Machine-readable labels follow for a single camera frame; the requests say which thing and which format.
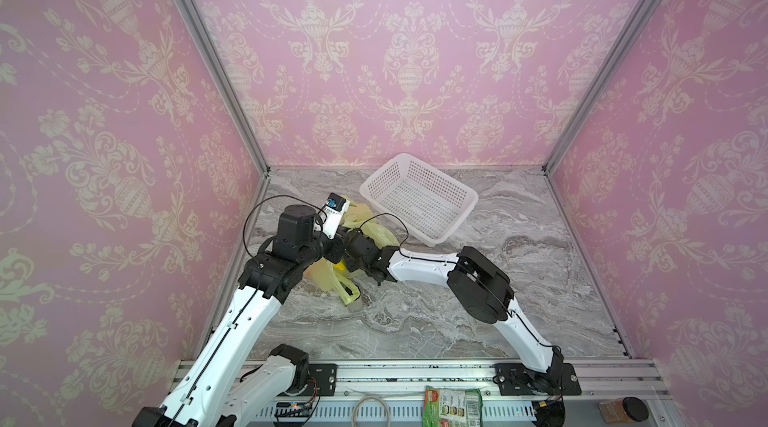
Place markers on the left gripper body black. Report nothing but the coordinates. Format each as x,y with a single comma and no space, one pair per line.
332,248

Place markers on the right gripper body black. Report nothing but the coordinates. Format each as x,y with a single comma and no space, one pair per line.
351,244

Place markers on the yellow plastic bag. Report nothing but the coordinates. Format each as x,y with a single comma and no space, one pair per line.
336,278

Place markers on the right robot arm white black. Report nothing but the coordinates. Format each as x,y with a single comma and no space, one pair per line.
481,288

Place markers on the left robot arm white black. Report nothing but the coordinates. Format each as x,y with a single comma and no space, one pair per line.
209,394

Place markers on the white plastic basket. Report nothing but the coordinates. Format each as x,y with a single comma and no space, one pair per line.
431,203

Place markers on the green snack packet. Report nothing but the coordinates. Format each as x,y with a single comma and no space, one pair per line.
452,408

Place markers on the brown jar black lid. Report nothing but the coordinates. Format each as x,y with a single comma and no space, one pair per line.
624,410

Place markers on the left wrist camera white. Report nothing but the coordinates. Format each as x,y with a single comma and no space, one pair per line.
334,209

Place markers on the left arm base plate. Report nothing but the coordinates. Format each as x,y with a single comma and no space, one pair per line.
313,379

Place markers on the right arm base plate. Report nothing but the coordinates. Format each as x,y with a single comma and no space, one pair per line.
514,379

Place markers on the aluminium front rail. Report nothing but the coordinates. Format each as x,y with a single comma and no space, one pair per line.
600,378

